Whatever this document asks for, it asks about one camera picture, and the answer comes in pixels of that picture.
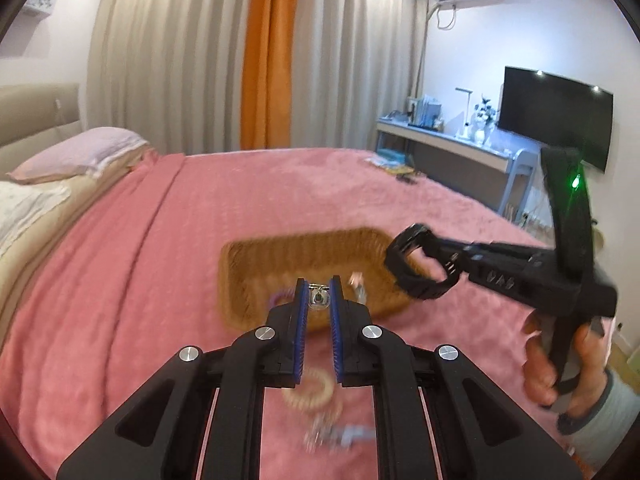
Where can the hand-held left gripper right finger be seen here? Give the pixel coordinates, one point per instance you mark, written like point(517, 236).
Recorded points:
point(334, 332)

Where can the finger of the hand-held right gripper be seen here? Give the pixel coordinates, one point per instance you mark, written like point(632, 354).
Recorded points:
point(450, 245)
point(457, 266)

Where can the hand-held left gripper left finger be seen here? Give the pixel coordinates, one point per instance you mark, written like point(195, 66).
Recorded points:
point(300, 332)

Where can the silver charm with dark stone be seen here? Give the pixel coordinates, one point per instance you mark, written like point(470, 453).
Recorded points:
point(318, 297)

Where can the black wrist watch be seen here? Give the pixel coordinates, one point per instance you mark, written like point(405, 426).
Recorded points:
point(395, 263)

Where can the brown wicker basket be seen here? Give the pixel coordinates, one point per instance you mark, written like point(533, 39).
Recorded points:
point(280, 260)

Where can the light blue hair clip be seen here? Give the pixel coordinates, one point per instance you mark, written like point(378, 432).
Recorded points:
point(359, 434)

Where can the person's right forearm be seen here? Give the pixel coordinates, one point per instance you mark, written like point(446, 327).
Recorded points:
point(607, 410)

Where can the person's right hand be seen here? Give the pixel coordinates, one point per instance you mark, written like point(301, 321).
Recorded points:
point(537, 360)

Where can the pink hair clip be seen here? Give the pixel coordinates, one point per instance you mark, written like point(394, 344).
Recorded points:
point(358, 281)

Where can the grey white desk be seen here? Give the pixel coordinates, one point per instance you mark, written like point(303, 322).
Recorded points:
point(450, 147)

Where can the light blue chair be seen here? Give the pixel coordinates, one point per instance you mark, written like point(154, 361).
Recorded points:
point(520, 170)

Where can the colourful picture book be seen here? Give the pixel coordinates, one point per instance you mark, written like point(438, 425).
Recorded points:
point(387, 161)

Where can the white vase with flowers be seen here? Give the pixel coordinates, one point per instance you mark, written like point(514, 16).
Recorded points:
point(482, 117)

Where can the row of books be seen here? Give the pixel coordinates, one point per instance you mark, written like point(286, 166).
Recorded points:
point(425, 112)

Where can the white desk lamp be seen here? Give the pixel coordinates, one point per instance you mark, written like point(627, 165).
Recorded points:
point(466, 110)

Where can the pink fleece blanket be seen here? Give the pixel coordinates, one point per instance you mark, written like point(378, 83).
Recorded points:
point(150, 285)

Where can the black television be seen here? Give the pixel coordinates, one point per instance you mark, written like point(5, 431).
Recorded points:
point(555, 115)

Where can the beige curtain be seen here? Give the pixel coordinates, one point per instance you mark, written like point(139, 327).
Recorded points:
point(165, 55)
point(350, 55)

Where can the beige bed sheet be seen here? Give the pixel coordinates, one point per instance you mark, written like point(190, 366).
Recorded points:
point(85, 200)

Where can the orange curtain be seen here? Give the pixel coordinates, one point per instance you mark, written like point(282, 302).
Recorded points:
point(270, 60)

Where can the purple pillow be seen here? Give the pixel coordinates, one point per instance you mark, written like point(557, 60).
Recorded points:
point(75, 152)

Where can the white floral pillow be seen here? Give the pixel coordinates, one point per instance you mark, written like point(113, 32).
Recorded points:
point(25, 210)

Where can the beige padded headboard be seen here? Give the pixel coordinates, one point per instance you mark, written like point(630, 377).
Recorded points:
point(35, 115)

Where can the white printed wall shelf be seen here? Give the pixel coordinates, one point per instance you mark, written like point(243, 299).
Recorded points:
point(40, 2)

